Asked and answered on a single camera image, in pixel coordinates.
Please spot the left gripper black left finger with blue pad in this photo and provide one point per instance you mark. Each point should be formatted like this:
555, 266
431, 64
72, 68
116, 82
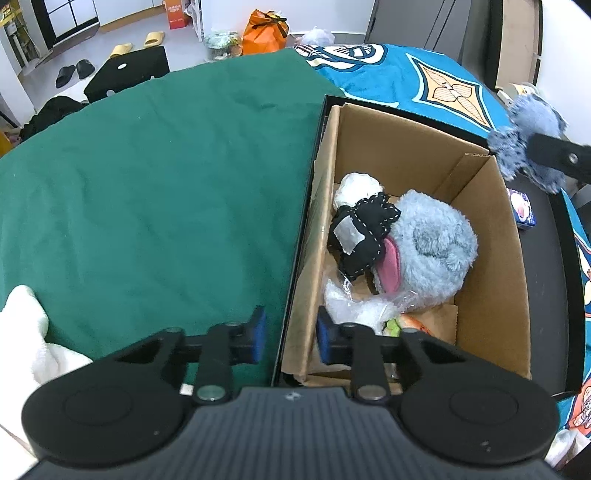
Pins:
226, 345

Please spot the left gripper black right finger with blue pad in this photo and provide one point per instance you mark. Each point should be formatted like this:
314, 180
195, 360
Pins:
358, 347

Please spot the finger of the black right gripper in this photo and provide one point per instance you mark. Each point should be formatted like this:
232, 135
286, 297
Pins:
572, 159

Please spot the hotdog plush toy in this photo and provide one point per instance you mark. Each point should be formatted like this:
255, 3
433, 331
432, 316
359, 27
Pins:
394, 326

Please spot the blue-grey small plush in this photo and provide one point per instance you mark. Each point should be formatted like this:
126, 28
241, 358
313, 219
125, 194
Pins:
529, 114

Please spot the blue white tissue pack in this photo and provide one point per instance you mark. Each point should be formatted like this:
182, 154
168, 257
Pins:
522, 209

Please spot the black stitched felt toy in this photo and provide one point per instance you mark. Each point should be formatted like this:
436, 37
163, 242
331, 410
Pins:
357, 233

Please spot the cardboard box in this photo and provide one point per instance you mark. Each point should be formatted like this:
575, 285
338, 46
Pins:
490, 315

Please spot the white fluffy soft object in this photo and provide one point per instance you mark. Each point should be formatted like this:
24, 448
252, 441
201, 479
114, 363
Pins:
354, 187

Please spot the bagged white plush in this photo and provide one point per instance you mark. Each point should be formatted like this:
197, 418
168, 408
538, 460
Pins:
373, 312

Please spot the black tray lid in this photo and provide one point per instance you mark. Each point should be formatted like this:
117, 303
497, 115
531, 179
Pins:
551, 254

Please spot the grey-blue plush toy pink mouth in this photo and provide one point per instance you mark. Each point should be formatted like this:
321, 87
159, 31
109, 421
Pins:
429, 251

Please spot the green cloth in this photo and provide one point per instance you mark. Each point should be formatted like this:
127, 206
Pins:
175, 203

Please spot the blue patterned blanket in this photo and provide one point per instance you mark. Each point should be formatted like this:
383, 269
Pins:
422, 82

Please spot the grey cabinet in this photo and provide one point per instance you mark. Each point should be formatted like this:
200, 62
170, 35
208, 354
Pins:
459, 29

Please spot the white towel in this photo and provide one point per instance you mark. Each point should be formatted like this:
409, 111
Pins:
28, 361

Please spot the white plastic bag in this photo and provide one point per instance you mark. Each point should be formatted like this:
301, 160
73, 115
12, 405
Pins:
317, 37

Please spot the black clothing pile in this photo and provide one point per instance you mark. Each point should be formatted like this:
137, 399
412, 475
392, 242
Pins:
53, 111

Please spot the black dotted cube stool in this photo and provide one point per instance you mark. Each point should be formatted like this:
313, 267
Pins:
126, 71

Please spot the black slipper right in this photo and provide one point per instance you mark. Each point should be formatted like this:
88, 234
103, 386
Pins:
84, 69

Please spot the black slipper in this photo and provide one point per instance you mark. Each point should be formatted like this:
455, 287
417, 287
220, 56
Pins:
64, 76
84, 69

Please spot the orange bag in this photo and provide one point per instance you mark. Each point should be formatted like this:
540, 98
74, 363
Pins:
266, 32

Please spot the yellow slipper left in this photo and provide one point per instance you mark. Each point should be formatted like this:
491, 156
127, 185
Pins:
121, 49

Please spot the yellow slipper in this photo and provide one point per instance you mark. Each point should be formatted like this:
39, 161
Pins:
154, 39
121, 49

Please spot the yellow slipper right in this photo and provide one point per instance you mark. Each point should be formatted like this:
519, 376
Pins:
154, 39

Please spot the black slipper left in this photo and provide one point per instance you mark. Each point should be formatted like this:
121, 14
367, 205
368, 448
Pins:
64, 76

